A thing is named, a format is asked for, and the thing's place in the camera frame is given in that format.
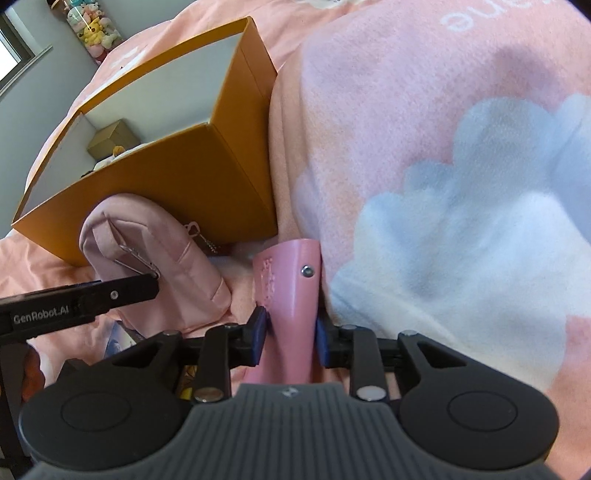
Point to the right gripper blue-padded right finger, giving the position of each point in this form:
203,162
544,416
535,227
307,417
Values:
355,349

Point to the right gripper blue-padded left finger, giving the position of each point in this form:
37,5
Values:
224,348

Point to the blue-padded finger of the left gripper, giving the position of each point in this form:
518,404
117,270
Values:
29,315

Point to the photo card with figure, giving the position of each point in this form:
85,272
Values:
120,338

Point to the pink fabric pouch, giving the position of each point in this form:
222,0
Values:
125,234

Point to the gold jewelry box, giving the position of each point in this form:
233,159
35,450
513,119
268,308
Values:
117,134

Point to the person's left hand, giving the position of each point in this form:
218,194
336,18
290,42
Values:
33,378

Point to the pink cloud-print duvet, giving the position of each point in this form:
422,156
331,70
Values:
440,151

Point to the orange cardboard box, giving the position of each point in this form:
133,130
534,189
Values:
202,109

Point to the plush toy hanging column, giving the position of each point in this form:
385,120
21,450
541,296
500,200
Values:
93,28

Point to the window with dark frame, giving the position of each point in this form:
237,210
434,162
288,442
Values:
20,50

